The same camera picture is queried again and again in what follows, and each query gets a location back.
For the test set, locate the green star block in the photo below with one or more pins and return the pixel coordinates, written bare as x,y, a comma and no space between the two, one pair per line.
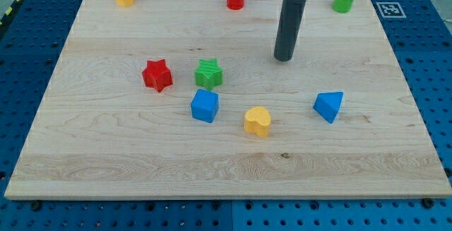
208,74

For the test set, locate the red star block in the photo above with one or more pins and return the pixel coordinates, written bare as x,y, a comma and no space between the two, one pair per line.
157,75

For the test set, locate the blue cube block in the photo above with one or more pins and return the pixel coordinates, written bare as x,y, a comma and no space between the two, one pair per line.
205,105

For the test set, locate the yellow heart block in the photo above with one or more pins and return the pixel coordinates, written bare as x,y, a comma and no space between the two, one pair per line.
257,120

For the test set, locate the wooden board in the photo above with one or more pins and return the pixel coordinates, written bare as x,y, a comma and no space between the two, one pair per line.
101,134

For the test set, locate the blue triangular prism block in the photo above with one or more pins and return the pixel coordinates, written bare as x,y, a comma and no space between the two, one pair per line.
328,105

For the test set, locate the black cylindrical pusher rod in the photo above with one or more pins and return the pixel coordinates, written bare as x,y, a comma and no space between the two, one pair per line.
288,28

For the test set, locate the green cylinder block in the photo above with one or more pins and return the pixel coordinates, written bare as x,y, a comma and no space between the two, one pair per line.
342,6

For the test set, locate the fiducial marker tag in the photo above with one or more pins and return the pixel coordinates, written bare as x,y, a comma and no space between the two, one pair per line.
390,9

